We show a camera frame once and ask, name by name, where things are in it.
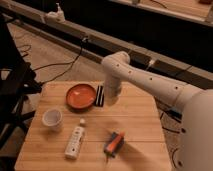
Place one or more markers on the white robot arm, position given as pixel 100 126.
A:
pixel 195 105

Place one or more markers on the black striped rectangular block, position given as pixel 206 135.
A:
pixel 99 101

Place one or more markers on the orange round plate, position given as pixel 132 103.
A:
pixel 80 96

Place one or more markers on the orange and blue tool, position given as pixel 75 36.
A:
pixel 113 145

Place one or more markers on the white paper cup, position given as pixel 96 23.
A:
pixel 52 119

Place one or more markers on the black tripod stand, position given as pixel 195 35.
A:
pixel 17 80

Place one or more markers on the white device on rail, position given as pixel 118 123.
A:
pixel 58 15

